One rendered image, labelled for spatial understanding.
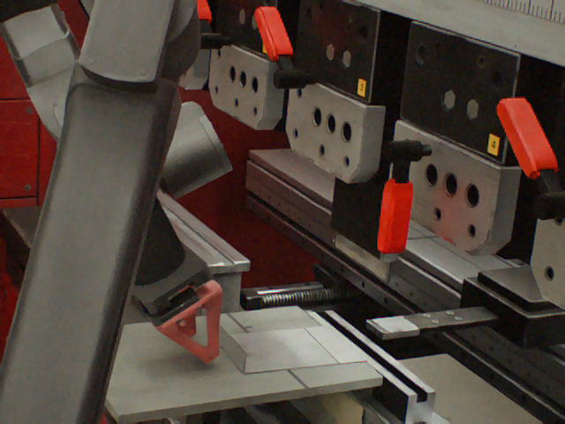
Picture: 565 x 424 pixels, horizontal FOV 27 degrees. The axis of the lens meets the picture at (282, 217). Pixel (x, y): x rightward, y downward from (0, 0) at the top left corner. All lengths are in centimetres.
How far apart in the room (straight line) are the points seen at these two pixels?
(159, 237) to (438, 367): 263
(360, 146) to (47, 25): 30
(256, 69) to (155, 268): 31
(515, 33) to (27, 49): 41
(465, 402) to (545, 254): 256
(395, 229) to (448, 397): 247
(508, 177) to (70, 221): 40
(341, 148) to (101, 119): 51
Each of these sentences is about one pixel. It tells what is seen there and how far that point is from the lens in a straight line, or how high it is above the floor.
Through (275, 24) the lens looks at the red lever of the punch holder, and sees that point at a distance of 116.
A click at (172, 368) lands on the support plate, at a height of 100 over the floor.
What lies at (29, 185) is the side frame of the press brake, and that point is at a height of 91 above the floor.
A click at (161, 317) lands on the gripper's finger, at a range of 102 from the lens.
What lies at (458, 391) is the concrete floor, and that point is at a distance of 347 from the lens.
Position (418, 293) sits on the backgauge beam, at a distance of 151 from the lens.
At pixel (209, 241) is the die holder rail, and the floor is 97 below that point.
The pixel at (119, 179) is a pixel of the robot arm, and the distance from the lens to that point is 62.
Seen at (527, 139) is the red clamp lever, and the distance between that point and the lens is 82.
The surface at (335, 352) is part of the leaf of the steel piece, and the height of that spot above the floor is 100.
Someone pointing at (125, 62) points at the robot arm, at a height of 136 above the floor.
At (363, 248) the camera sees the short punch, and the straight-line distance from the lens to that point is 114.
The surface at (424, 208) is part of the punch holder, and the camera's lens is 99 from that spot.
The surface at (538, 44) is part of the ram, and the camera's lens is 87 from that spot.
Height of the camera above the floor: 147
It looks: 18 degrees down
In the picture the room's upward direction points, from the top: 5 degrees clockwise
